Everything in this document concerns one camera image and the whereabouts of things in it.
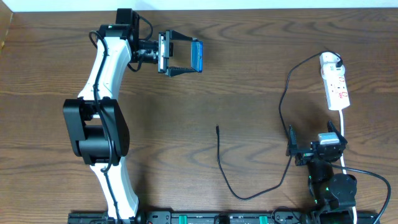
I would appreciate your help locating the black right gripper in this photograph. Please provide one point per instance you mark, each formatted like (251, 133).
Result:
(303, 154)

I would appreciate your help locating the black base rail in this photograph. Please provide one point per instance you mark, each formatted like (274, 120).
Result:
(166, 217)

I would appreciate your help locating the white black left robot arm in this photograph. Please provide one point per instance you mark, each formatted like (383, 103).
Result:
(96, 126)

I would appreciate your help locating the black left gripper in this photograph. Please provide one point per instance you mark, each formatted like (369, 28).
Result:
(161, 51)

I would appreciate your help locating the white power strip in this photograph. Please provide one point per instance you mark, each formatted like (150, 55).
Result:
(335, 88)

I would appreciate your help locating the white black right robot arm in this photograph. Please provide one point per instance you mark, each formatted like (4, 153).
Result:
(334, 194)

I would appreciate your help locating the blue Galaxy smartphone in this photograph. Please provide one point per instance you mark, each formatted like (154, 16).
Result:
(197, 56)

